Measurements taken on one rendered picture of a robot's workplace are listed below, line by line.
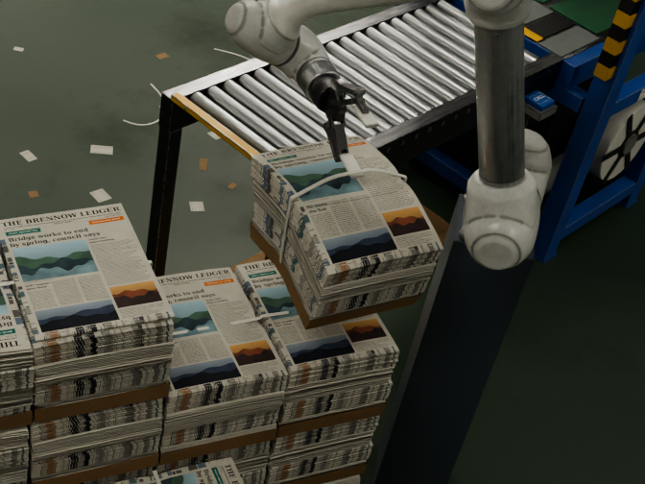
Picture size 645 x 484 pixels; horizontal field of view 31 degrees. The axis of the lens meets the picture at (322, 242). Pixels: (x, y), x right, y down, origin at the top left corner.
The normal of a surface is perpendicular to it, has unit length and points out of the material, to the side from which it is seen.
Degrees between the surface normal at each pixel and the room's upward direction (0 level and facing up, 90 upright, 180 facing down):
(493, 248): 96
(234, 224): 0
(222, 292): 1
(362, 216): 14
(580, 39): 0
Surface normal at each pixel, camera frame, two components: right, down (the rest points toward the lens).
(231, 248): 0.18, -0.76
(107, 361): 0.40, 0.64
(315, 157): 0.04, -0.86
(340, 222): 0.25, -0.54
